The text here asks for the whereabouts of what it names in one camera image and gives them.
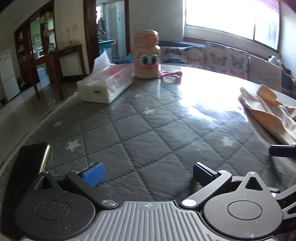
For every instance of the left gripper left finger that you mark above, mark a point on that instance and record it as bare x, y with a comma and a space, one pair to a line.
84, 182

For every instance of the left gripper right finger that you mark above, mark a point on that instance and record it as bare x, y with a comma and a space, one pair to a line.
213, 183

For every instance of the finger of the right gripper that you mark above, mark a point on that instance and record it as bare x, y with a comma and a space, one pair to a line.
287, 151

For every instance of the cream beige garment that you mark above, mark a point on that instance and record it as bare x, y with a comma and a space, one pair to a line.
276, 117

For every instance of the black smartphone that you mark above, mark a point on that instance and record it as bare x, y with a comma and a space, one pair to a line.
30, 162

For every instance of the blue sofa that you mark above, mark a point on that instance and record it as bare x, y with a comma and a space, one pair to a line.
288, 86

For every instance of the grey quilted star table mat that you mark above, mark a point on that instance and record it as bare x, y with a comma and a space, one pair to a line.
149, 139

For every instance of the plain beige cushion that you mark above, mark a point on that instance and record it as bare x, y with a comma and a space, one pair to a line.
263, 72

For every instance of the white plush toy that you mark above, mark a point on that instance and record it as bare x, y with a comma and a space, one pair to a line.
275, 61

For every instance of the right butterfly cushion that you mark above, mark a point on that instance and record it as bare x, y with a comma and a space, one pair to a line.
226, 60

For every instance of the butterfly cushion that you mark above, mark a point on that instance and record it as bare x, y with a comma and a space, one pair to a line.
191, 56
226, 60

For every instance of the white tissue pack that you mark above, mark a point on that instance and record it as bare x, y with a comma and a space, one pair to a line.
106, 82

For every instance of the dark wooden side table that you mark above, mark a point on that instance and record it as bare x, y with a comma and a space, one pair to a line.
53, 59

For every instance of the left butterfly cushion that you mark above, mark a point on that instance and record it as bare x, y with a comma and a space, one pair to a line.
191, 56

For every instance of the white refrigerator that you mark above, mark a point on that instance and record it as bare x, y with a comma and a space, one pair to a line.
8, 78

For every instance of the blue cabinet in doorway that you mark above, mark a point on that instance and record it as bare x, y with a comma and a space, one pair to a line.
108, 47

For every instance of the pink cartoon water bottle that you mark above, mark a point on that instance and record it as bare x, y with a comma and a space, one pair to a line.
146, 54

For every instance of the dark wooden display cabinet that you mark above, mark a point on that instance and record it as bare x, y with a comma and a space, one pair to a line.
35, 40

